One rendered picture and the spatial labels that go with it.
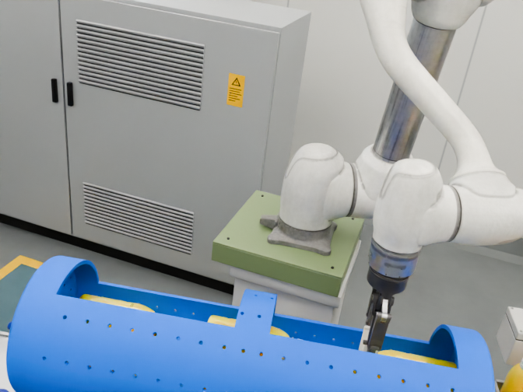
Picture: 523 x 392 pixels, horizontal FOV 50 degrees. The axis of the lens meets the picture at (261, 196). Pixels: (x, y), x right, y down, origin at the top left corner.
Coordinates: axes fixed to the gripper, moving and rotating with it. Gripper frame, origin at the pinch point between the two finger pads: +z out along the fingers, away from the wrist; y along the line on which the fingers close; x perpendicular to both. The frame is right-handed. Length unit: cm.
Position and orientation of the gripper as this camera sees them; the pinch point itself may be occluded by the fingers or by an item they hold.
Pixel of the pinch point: (368, 348)
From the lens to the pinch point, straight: 120.1
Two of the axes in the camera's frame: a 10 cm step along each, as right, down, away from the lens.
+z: -1.1, 8.8, 4.7
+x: 9.8, 1.6, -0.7
